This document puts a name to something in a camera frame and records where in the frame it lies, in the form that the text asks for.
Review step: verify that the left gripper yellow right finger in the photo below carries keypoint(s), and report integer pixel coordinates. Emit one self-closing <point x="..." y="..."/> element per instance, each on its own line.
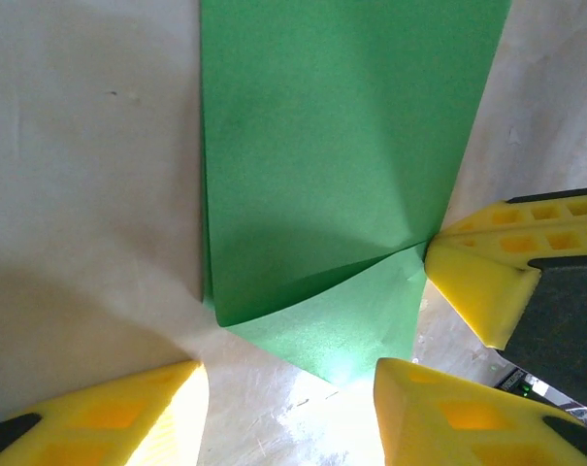
<point x="458" y="427"/>

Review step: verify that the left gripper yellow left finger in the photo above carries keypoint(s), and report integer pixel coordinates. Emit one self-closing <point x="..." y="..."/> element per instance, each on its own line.
<point x="104" y="422"/>

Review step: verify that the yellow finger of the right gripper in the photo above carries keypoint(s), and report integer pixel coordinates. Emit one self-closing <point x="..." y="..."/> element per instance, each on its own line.
<point x="487" y="286"/>
<point x="526" y="216"/>

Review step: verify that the green square paper sheet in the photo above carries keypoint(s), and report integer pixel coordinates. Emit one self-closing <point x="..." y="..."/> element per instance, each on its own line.
<point x="332" y="145"/>

